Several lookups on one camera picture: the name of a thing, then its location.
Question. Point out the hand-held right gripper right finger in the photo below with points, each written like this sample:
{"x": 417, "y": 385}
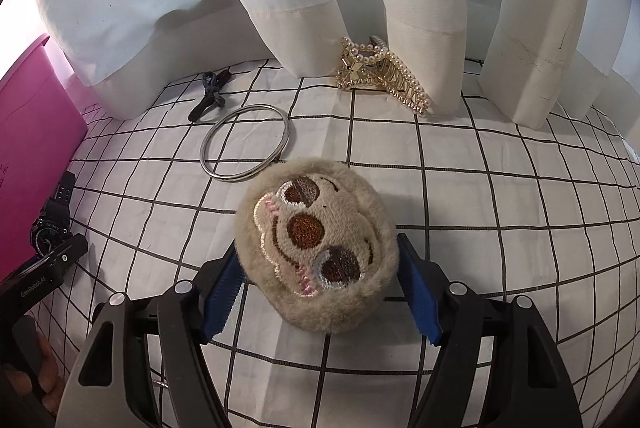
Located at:
{"x": 421, "y": 295}

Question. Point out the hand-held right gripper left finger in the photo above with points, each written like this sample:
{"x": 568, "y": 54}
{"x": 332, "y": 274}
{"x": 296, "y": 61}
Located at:
{"x": 225, "y": 290}

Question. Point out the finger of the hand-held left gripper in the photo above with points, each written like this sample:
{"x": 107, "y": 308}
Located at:
{"x": 67, "y": 253}

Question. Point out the black sport watch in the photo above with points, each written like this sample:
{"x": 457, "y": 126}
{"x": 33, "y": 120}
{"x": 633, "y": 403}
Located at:
{"x": 50, "y": 228}

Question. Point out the beige plush sloth face clip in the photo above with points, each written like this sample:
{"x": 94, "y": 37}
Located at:
{"x": 320, "y": 233}

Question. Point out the pink plastic basin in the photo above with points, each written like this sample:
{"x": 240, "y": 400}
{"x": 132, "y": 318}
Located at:
{"x": 35, "y": 133}

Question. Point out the thin silver headband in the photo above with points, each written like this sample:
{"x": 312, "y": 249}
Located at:
{"x": 203, "y": 152}

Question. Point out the person's left hand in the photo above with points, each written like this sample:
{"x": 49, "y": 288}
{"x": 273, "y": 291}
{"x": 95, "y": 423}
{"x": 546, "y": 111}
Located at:
{"x": 52, "y": 373}

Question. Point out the white black-checked tablecloth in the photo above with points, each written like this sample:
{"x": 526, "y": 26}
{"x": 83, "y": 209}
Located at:
{"x": 450, "y": 208}

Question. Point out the gold hair claw clip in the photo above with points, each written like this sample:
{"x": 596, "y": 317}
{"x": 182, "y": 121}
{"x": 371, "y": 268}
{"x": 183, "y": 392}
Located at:
{"x": 400, "y": 83}

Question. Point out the gold pearl hair clip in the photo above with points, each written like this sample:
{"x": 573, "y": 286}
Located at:
{"x": 352, "y": 68}

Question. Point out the pale sheer curtain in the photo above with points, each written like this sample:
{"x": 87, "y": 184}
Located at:
{"x": 125, "y": 8}

